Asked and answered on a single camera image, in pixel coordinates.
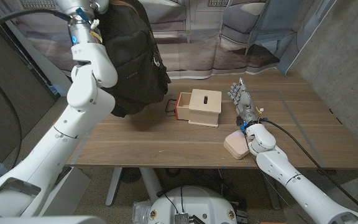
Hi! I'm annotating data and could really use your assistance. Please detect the clear plastic container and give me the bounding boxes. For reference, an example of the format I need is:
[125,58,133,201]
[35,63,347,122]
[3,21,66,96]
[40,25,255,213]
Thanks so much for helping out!
[132,200,152,223]

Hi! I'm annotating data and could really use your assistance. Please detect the printed living room backdrop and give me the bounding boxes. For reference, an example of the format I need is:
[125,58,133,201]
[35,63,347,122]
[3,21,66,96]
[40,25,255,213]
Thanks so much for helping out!
[0,0,338,80]

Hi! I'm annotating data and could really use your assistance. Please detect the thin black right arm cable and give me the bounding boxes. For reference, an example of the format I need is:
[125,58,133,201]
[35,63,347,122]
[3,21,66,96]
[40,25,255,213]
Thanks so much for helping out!
[242,130,311,224]

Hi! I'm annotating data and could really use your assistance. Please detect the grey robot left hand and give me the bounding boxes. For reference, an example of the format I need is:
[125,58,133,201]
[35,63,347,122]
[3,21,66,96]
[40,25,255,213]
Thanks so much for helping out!
[55,0,110,17]

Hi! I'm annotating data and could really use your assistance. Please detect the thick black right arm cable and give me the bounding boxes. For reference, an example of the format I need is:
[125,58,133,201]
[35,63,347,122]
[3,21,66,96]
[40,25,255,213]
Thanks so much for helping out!
[260,118,358,216]

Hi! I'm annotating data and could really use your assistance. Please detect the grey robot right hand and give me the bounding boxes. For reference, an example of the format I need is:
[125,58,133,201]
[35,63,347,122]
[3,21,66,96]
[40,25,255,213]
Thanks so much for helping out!
[227,77,260,125]

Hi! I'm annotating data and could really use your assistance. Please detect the white table leg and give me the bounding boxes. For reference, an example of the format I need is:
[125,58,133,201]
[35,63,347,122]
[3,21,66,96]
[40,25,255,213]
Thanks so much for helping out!
[139,167,163,203]
[105,167,124,208]

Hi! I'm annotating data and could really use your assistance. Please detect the black backpack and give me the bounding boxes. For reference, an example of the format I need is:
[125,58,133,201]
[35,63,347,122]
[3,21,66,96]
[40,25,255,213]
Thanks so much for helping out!
[96,0,172,118]

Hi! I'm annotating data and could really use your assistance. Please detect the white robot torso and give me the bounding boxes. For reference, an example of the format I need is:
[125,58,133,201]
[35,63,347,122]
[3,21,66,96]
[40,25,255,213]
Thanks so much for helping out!
[147,185,238,224]

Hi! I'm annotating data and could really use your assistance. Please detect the grey table leg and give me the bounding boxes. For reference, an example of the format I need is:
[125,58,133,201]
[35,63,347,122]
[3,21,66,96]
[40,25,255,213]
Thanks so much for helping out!
[264,180,282,211]

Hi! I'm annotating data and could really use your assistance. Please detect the pink jewelry box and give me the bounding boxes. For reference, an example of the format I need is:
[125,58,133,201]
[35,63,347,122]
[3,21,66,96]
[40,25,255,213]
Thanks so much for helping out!
[223,129,251,161]

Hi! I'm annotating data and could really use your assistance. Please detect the light wooden box with slot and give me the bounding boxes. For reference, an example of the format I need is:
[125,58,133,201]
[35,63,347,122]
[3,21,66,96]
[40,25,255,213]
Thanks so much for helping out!
[187,88,223,128]

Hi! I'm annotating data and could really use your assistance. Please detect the wooden drawer with red front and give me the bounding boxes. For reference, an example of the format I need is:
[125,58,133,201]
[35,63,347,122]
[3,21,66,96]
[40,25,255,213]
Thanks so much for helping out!
[165,91,194,121]

